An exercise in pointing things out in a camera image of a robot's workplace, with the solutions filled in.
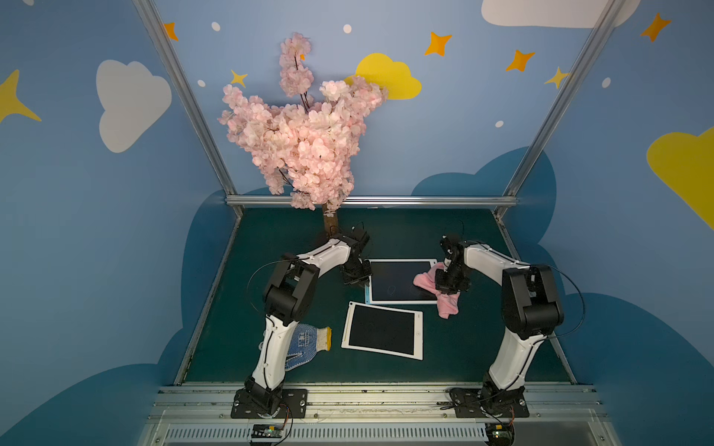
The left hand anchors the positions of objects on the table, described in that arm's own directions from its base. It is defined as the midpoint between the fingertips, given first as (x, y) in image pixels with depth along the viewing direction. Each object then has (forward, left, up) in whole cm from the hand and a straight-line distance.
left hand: (369, 280), depth 98 cm
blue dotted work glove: (-21, +20, -1) cm, 29 cm away
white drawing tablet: (0, -8, 0) cm, 8 cm away
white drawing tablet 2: (-17, -5, -2) cm, 18 cm away
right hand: (-3, -27, 0) cm, 27 cm away
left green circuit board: (-45, +27, -2) cm, 52 cm away
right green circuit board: (-44, -35, -3) cm, 57 cm away
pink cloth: (-9, -26, +2) cm, 28 cm away
